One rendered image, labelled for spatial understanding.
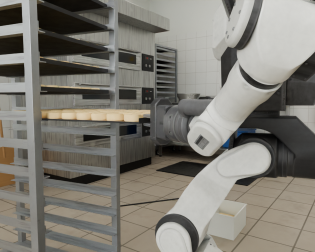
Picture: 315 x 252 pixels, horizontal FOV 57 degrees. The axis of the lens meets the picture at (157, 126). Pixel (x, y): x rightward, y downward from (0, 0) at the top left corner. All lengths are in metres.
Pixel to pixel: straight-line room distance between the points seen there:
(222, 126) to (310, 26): 0.21
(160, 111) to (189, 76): 4.58
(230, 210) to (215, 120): 1.88
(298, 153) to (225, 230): 1.35
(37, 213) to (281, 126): 0.75
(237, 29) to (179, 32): 5.13
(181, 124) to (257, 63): 0.27
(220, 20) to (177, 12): 4.83
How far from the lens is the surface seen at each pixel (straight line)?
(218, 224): 2.11
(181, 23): 5.53
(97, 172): 1.38
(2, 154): 3.56
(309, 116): 4.67
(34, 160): 0.96
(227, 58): 0.79
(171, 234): 0.92
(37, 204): 0.99
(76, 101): 3.07
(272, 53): 0.40
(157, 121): 0.73
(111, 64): 1.30
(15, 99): 1.69
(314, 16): 0.42
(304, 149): 0.82
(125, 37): 3.72
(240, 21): 0.39
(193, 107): 0.59
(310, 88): 0.79
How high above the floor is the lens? 0.92
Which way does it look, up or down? 5 degrees down
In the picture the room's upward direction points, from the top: straight up
